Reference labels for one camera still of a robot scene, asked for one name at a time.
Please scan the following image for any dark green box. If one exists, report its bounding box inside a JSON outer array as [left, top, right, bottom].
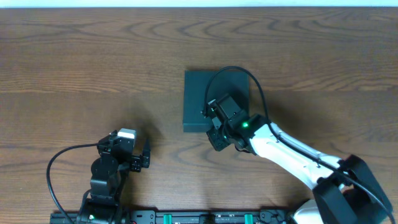
[[182, 70, 249, 133]]

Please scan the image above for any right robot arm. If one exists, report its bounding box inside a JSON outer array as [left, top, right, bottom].
[[203, 95, 395, 223]]

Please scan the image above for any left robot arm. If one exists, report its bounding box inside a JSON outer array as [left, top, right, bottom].
[[76, 128, 150, 223]]

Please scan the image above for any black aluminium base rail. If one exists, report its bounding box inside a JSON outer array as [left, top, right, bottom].
[[68, 210, 296, 224]]

